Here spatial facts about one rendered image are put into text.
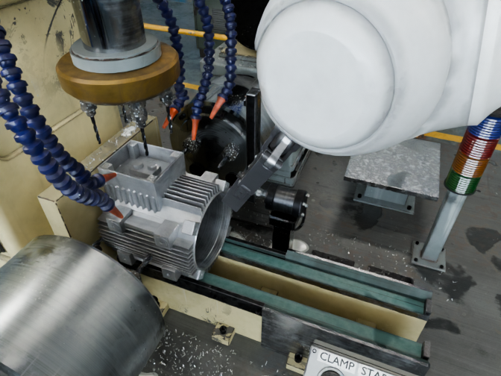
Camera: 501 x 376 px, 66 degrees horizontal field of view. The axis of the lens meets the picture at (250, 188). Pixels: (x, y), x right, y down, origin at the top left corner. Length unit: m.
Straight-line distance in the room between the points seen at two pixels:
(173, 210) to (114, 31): 0.31
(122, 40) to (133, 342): 0.41
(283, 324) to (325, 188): 0.56
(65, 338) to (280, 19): 0.43
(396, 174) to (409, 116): 0.93
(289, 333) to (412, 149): 0.70
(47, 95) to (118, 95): 0.26
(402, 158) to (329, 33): 1.03
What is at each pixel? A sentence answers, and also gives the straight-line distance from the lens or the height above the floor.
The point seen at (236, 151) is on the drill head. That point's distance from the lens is 0.87.
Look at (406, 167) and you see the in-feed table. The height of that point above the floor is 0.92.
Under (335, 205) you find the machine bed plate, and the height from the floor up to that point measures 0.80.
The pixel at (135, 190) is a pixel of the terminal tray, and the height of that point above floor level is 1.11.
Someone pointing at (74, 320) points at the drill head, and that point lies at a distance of 0.52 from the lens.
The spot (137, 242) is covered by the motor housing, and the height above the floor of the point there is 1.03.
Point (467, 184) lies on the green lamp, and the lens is 0.90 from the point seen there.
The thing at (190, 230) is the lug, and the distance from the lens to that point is 0.66.
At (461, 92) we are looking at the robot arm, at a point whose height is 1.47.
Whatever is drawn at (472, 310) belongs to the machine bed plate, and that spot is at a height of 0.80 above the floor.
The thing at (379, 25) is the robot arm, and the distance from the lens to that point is 0.17.
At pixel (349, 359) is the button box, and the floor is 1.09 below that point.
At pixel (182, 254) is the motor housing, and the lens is 0.69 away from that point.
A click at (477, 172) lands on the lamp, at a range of 0.89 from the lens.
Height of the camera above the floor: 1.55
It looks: 39 degrees down
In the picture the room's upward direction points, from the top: straight up
